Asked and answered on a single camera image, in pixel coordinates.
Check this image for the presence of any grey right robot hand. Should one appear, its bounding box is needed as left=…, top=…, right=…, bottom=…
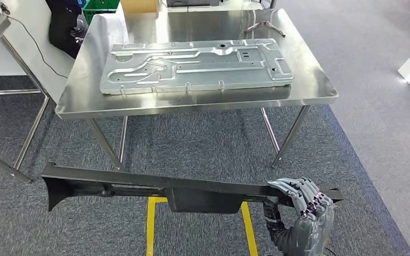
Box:
left=263, top=177, right=336, bottom=256

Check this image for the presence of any black plastic plate frame part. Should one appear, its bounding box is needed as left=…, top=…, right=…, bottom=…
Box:
left=41, top=162, right=344, bottom=215

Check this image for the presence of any steel workbench table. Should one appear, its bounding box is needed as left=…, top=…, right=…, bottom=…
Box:
left=54, top=7, right=340, bottom=170

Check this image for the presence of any large stamped metal panel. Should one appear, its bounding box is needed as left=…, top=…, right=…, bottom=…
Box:
left=99, top=38, right=295, bottom=96

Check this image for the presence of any cardboard box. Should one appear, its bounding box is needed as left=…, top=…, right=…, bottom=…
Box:
left=120, top=0, right=160, bottom=14

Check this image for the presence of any green plastic crate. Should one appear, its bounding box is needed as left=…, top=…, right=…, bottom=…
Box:
left=82, top=0, right=121, bottom=26

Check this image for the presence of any person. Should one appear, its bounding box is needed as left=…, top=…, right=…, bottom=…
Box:
left=45, top=0, right=85, bottom=59

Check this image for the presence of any white board panel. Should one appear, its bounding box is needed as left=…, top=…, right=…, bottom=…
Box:
left=0, top=0, right=76, bottom=105

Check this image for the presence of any black cable on white board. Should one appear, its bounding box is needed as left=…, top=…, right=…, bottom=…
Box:
left=0, top=9, right=68, bottom=79

